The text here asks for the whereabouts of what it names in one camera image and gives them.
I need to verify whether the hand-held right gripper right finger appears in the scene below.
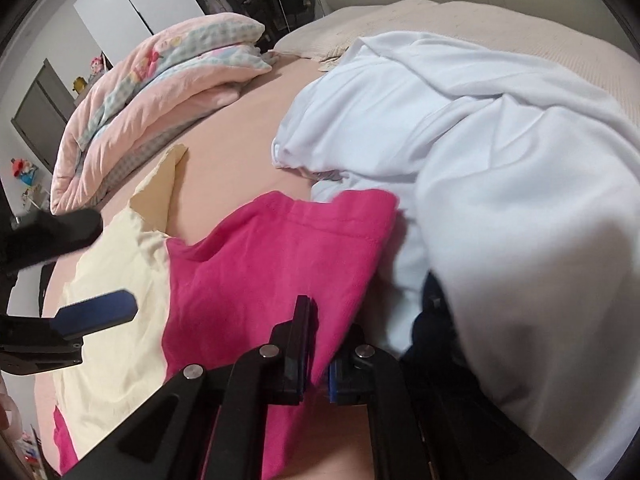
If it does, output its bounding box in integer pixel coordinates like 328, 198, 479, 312
327, 324, 576, 480

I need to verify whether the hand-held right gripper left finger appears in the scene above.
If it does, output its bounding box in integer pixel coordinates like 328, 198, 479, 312
60, 295, 317, 480

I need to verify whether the white wardrobe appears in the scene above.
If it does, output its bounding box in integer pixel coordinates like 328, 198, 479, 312
72, 0, 207, 69

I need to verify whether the cream and pink shirt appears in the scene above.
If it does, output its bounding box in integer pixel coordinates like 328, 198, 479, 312
52, 144, 401, 480

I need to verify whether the folded pink quilt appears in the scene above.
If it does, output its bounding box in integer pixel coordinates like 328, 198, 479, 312
50, 10, 279, 217

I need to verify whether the grey door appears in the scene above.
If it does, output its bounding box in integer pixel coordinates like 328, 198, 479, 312
11, 57, 77, 172

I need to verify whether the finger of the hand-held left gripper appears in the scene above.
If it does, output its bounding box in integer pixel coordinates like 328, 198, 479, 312
52, 289, 139, 340
0, 207, 104, 277

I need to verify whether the white garment with navy trim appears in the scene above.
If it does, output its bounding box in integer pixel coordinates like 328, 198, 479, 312
270, 30, 640, 480

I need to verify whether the pale textured pillow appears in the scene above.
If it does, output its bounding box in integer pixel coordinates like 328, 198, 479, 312
272, 0, 640, 128

